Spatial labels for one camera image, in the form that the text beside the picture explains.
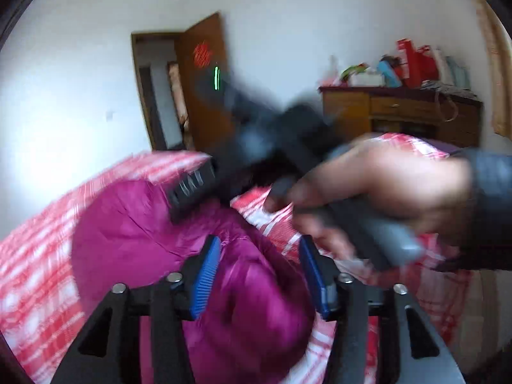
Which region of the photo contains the yellow patterned curtain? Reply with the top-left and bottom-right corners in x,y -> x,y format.
475,0 -> 512,137

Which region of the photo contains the red door decoration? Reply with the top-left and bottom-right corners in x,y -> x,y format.
193,41 -> 213,69

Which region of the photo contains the pink plastic bag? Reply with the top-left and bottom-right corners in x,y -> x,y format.
322,56 -> 343,87

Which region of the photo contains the white cord loop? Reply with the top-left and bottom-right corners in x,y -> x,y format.
434,88 -> 459,123

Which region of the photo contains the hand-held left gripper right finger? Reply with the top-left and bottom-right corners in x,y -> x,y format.
298,234 -> 467,384

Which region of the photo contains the pale blue bag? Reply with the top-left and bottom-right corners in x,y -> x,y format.
443,56 -> 471,89

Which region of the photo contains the tall red gift bag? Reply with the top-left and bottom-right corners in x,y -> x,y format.
396,39 -> 423,89

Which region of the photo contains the green and red package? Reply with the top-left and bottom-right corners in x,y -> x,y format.
340,63 -> 371,83

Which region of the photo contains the wooden dresser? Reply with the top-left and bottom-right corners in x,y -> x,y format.
319,85 -> 484,149

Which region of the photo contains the person's right hand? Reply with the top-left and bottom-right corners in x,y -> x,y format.
264,140 -> 475,265

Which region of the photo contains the wooden door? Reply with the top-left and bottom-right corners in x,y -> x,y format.
174,12 -> 237,153

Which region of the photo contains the blue box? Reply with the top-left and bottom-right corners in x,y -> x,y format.
378,59 -> 403,88

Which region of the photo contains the white box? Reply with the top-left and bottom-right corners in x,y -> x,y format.
347,73 -> 387,88

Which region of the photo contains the magenta down jacket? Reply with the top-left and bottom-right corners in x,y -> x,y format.
72,180 -> 316,384

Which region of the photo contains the small red gift bag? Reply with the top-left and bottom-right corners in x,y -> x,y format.
416,45 -> 440,85

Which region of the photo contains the wooden door frame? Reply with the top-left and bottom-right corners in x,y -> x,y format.
131,30 -> 188,151

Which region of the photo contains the red plaid bed sheet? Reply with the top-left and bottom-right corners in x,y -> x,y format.
0,132 -> 476,384

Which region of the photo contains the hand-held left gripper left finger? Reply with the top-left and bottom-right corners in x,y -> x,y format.
50,234 -> 222,384

